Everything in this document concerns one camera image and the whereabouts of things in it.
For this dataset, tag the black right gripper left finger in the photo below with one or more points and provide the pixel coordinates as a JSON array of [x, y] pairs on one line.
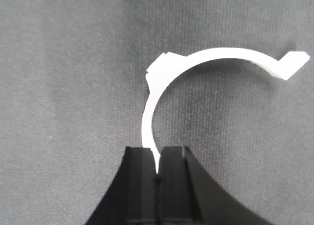
[[130, 199]]

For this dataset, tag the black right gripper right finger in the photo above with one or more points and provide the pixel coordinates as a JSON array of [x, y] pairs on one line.
[[188, 195]]

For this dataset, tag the white curved PVC pipe clamp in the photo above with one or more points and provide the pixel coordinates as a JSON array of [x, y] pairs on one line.
[[169, 66]]

